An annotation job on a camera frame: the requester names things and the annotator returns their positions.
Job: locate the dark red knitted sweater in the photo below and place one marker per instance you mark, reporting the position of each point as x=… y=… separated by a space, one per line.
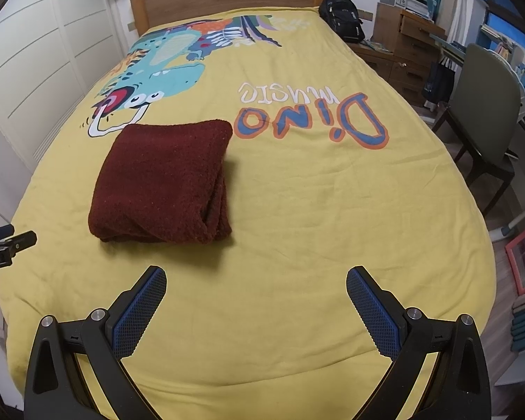
x=157 y=175

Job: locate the grey chair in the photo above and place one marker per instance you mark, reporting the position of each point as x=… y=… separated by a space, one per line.
x=481 y=92

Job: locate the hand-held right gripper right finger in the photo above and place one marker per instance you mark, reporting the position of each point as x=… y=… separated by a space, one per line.
x=376 y=315

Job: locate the pink picture frame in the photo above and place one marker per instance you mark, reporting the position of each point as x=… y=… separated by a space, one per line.
x=512 y=262

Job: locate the black hanging bag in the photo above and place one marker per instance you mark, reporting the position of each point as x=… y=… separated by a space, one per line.
x=437 y=81

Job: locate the white wardrobe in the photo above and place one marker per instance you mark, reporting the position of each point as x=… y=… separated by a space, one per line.
x=39 y=52

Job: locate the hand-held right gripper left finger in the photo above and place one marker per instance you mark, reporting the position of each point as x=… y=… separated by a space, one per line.
x=135 y=315

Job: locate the yellow dinosaur printed blanket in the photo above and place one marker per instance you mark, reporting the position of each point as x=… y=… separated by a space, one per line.
x=310 y=227

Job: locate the wooden drawer cabinet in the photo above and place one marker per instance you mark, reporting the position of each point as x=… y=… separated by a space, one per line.
x=413 y=39

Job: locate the black backpack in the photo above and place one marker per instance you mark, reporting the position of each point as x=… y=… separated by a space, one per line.
x=341 y=17

